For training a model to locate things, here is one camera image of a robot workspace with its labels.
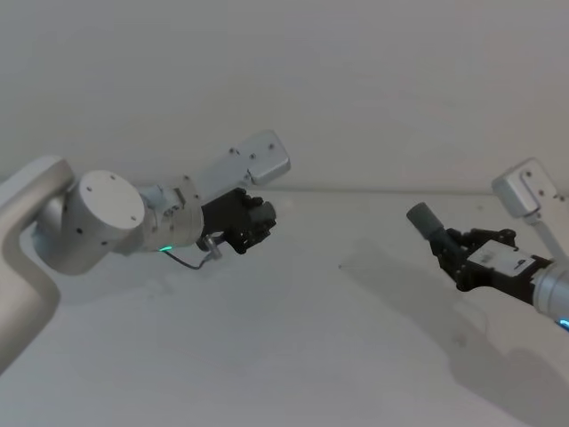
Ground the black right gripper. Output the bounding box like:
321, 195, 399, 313
405, 201, 553, 305

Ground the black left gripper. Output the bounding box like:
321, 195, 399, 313
200, 187, 278, 256

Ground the white table cloth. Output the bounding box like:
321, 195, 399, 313
0, 187, 569, 427

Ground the thin dark wrist cable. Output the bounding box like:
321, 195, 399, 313
160, 234, 225, 271

